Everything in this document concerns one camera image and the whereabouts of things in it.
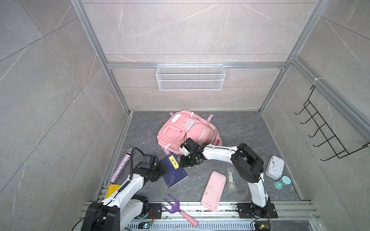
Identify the pink school backpack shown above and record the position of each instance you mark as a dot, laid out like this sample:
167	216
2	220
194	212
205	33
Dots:
183	125

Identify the large navy blue book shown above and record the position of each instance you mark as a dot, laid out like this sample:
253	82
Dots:
174	173

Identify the small green circuit board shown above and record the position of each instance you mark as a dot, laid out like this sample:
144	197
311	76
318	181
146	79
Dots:
145	225

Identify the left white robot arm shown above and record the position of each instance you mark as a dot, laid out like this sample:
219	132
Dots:
118	210

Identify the pink pencil case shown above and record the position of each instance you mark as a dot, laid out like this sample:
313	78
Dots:
213	191

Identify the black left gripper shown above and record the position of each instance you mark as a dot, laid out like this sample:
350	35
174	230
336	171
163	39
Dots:
163	170

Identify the purple toy garden fork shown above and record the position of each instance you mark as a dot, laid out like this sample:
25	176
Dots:
175	208

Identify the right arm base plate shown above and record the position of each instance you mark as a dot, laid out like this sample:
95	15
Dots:
250	210

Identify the white power strip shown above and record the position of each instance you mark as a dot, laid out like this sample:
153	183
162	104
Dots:
275	168

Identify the black wire hook rack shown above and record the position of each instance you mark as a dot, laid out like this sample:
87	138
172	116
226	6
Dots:
327	132

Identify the purple glitter microphone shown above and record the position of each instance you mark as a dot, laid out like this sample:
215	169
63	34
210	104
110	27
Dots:
120	168

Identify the white wire mesh basket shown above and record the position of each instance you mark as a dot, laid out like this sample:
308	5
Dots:
171	77

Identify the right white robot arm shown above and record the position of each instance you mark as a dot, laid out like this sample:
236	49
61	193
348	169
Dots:
246	162

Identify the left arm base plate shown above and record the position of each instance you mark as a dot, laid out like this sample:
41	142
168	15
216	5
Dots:
153	211

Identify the clear plastic pen box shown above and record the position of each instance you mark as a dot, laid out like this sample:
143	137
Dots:
231	179

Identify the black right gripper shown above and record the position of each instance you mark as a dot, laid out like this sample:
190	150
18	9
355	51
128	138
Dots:
184	163

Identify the yellow toy shovel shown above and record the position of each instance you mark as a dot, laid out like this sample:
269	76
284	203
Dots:
112	189

